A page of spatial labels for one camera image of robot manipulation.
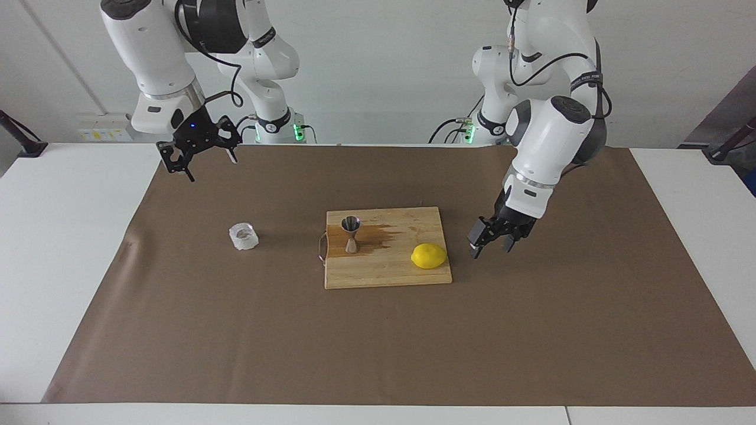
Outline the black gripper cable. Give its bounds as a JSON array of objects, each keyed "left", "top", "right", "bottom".
[
  {"left": 508, "top": 0, "right": 613, "bottom": 119},
  {"left": 175, "top": 0, "right": 245, "bottom": 110}
]

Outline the dark brown panel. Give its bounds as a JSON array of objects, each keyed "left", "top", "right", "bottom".
[{"left": 676, "top": 65, "right": 756, "bottom": 148}]

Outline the yellow lemon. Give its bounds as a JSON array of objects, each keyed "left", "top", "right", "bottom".
[{"left": 411, "top": 243, "right": 448, "bottom": 270}]

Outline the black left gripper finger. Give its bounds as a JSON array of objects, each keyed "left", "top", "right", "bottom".
[
  {"left": 468, "top": 216, "right": 497, "bottom": 260},
  {"left": 502, "top": 227, "right": 530, "bottom": 254}
]

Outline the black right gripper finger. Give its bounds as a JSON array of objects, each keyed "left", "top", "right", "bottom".
[
  {"left": 216, "top": 116, "right": 243, "bottom": 164},
  {"left": 156, "top": 139, "right": 197, "bottom": 182}
]

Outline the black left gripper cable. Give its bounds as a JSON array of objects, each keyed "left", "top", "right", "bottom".
[{"left": 508, "top": 0, "right": 613, "bottom": 119}]

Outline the black clamp stand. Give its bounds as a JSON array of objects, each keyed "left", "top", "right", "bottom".
[
  {"left": 0, "top": 109, "right": 49, "bottom": 158},
  {"left": 703, "top": 115, "right": 756, "bottom": 165}
]

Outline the steel double jigger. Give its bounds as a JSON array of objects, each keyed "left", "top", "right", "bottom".
[{"left": 341, "top": 216, "right": 362, "bottom": 254}]

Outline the brown paper table mat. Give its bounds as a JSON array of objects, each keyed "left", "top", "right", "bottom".
[{"left": 41, "top": 143, "right": 756, "bottom": 408}]

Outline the white wall socket panel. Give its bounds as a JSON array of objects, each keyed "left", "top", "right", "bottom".
[{"left": 77, "top": 113, "right": 133, "bottom": 142}]

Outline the wooden cutting board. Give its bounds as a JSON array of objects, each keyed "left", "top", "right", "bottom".
[{"left": 318, "top": 206, "right": 453, "bottom": 290}]

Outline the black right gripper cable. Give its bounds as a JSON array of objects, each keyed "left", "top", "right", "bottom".
[{"left": 175, "top": 0, "right": 245, "bottom": 110}]

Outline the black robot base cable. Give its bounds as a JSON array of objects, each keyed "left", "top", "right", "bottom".
[
  {"left": 236, "top": 113, "right": 260, "bottom": 144},
  {"left": 428, "top": 94, "right": 491, "bottom": 144}
]

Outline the small clear glass cup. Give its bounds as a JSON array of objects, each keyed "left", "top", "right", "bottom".
[{"left": 229, "top": 222, "right": 260, "bottom": 251}]

